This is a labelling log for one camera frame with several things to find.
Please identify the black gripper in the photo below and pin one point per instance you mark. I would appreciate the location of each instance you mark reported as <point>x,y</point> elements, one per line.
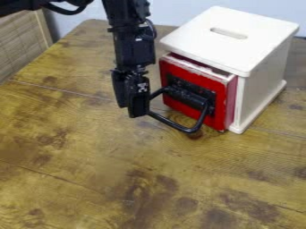
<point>133,55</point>

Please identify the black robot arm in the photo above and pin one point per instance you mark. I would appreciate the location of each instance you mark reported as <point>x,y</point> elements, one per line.
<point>121,12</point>

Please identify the red drawer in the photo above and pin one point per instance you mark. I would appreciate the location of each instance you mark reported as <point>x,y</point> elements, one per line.
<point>206,82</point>

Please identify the white wooden box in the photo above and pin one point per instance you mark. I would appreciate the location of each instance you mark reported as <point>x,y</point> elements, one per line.
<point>244,44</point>

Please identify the black metal drawer handle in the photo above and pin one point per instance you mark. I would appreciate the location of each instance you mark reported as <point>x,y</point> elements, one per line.
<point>187,101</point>

